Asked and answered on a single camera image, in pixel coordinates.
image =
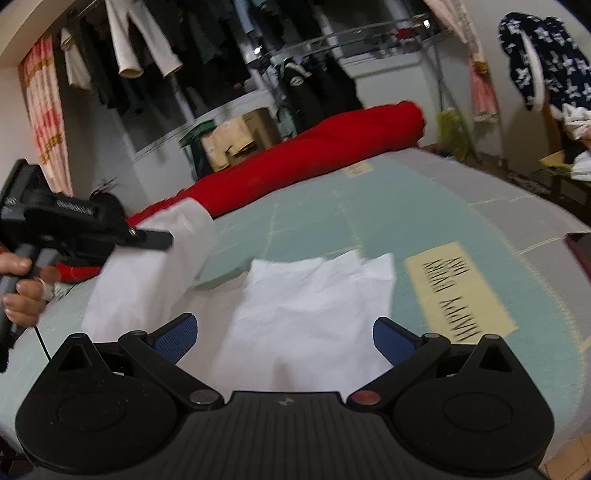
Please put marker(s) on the white t-shirt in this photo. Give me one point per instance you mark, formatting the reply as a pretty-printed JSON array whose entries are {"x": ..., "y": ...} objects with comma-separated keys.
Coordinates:
[{"x": 300, "y": 314}]

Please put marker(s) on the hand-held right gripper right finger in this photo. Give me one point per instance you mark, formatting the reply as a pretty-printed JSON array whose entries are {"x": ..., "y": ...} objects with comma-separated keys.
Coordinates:
[{"x": 392, "y": 337}]

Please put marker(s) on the hanging cream trousers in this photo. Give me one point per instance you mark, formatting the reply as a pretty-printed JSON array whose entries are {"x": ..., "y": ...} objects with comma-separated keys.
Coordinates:
[{"x": 134, "y": 41}]

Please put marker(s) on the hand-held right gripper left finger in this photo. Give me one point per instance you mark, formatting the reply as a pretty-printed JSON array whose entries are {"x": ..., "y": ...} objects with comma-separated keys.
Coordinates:
[{"x": 178, "y": 334}]

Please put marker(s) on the orange checked curtain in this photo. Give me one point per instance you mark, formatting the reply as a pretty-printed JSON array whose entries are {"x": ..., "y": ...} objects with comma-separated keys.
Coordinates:
[{"x": 46, "y": 120}]

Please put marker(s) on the cardboard boxes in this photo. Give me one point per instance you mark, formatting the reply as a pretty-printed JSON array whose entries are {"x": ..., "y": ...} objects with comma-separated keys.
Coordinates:
[{"x": 240, "y": 138}]

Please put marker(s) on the dark green patterned cloth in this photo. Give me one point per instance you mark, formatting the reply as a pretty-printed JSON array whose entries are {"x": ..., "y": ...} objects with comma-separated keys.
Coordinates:
[{"x": 556, "y": 166}]

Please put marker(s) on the wooden chair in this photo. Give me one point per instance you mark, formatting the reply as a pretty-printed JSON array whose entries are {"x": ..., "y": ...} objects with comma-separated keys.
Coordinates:
[{"x": 556, "y": 134}]

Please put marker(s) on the red blanket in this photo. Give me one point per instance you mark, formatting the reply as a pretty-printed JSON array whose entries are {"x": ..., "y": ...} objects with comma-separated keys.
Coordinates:
[{"x": 300, "y": 157}]

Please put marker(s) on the folded white cloth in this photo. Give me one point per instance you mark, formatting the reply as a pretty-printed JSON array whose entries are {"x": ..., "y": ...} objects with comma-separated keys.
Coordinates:
[{"x": 584, "y": 166}]

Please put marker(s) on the green stool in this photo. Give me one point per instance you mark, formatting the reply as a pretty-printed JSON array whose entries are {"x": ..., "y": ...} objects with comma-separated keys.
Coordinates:
[{"x": 196, "y": 147}]

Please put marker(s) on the black hanging jacket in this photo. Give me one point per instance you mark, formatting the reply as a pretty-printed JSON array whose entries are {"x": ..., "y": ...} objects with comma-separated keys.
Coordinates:
[{"x": 318, "y": 101}]

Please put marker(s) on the metal clothes rack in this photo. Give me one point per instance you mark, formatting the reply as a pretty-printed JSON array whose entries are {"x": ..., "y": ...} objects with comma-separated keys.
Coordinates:
[{"x": 351, "y": 34}]

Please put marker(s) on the person's left hand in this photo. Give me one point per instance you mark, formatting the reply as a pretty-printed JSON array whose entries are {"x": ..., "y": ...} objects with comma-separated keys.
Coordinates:
[{"x": 25, "y": 307}]

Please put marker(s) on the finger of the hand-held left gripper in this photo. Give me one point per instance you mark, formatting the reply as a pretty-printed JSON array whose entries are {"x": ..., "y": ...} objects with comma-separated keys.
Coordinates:
[{"x": 152, "y": 239}]

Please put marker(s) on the hanging white top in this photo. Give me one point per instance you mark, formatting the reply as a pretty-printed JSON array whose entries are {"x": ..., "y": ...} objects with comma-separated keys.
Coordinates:
[{"x": 76, "y": 64}]

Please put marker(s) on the yellow-green plastic bag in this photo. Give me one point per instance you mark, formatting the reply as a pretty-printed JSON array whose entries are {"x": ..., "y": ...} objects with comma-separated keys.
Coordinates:
[{"x": 455, "y": 134}]

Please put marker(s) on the row of hanging dark clothes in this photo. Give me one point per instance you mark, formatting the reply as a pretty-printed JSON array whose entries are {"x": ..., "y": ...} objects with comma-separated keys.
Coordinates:
[{"x": 221, "y": 37}]

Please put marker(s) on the navy star-print robe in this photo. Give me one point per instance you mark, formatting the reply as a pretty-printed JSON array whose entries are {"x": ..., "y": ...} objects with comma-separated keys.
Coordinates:
[{"x": 563, "y": 60}]

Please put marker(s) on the pink frilled curtain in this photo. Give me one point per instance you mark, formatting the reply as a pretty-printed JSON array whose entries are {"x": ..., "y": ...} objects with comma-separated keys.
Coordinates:
[{"x": 482, "y": 92}]

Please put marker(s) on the crumpled white garment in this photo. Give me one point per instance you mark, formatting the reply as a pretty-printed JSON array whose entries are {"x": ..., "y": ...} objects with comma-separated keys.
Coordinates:
[{"x": 577, "y": 120}]

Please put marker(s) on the teal checked bed sheet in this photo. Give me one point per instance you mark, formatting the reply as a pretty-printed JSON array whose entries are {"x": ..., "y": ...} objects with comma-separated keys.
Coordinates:
[{"x": 323, "y": 212}]

